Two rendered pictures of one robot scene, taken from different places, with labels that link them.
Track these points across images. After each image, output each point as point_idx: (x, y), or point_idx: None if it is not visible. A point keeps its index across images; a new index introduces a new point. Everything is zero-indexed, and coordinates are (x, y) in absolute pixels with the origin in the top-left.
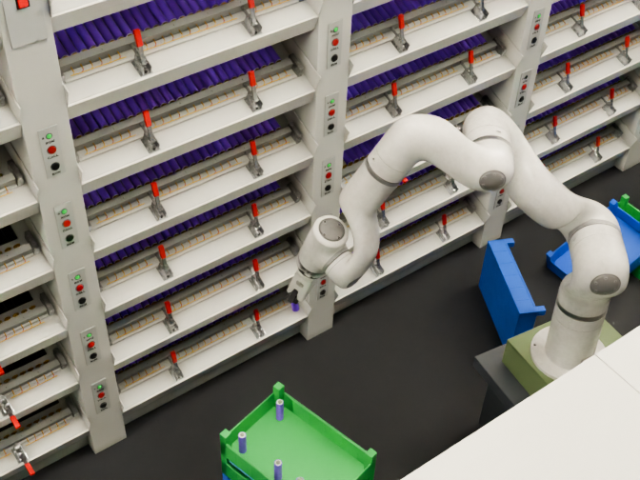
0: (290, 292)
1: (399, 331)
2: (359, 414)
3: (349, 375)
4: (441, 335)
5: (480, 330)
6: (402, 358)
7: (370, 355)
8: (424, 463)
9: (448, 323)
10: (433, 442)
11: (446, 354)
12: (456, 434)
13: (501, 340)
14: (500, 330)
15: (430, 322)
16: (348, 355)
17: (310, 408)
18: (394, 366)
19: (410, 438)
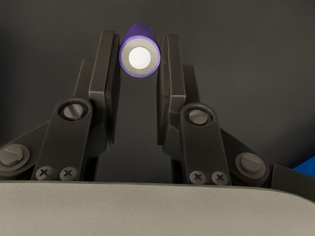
0: (52, 117)
1: (287, 70)
2: (144, 81)
3: (197, 41)
4: (292, 114)
5: (307, 145)
6: (246, 90)
7: (239, 53)
8: (117, 165)
9: (312, 113)
10: (147, 162)
11: (266, 129)
12: (166, 175)
13: (298, 166)
14: (310, 168)
15: (310, 95)
16: (229, 25)
17: (122, 16)
18: (232, 87)
19: (140, 143)
